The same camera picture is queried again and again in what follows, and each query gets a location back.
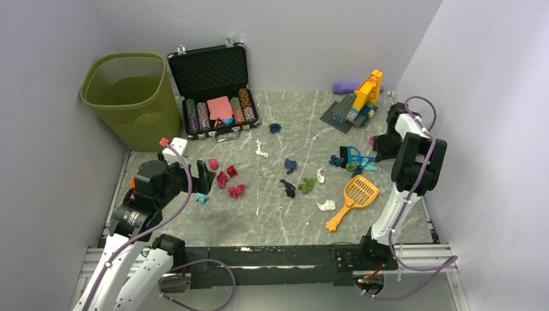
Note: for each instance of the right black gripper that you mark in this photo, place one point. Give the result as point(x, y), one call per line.
point(383, 153)

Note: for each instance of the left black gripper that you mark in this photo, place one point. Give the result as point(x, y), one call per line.
point(201, 184)

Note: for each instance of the blue hand brush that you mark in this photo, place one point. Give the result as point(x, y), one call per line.
point(351, 154)

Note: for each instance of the orange slotted plastic scoop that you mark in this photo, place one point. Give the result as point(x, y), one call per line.
point(358, 193)

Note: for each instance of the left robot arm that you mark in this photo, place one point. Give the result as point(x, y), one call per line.
point(112, 286)

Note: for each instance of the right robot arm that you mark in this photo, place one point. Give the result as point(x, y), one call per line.
point(418, 159)

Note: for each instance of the pink paper scrap small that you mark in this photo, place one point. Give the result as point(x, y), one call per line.
point(213, 164)

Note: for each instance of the magenta paper scrap upper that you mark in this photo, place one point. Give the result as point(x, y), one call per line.
point(222, 179)

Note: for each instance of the magenta paper scrap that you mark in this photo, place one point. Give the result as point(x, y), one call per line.
point(222, 179)
point(237, 191)

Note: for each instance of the red paper scrap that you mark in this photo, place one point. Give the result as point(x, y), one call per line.
point(231, 171)

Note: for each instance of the light blue paper scrap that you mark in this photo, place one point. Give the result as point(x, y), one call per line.
point(201, 198)

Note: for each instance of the cyan paper scrap right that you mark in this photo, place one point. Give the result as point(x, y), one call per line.
point(367, 166)

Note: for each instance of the magenta paper scrap lower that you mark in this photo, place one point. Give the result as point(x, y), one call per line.
point(237, 191)

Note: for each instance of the olive paper scrap right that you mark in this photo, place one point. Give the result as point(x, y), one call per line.
point(351, 167)

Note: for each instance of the dark blue scrap right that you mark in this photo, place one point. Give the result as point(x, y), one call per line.
point(336, 161)

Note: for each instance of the yellow brick toy tower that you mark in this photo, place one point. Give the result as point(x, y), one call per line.
point(367, 92)

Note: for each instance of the grey brick baseplate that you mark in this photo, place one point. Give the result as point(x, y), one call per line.
point(336, 114)

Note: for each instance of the white paper scrap far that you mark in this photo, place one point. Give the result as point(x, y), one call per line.
point(259, 151)

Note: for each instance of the pink card deck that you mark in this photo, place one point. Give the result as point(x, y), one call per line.
point(219, 108)

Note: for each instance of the white paper scrap small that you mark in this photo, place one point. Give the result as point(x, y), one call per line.
point(319, 176)

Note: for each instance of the purple cylinder toy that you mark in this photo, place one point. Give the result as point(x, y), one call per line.
point(341, 88)

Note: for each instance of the dark blue paper scrap far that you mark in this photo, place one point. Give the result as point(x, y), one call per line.
point(275, 127)

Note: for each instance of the white paper scrap near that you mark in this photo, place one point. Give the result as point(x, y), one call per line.
point(328, 205)

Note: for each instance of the green paper scrap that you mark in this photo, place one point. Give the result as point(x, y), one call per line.
point(307, 185)

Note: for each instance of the black paper scrap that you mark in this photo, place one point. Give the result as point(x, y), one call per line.
point(290, 189)

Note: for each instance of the blue paper scrap centre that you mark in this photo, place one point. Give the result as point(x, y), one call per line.
point(290, 166)

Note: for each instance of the black poker chip case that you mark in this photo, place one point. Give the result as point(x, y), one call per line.
point(209, 73)

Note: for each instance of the olive green mesh wastebasket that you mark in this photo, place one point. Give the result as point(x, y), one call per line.
point(131, 92)

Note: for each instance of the black base bar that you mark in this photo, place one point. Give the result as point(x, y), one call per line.
point(337, 264)

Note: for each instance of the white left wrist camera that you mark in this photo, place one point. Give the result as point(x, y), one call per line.
point(173, 149)

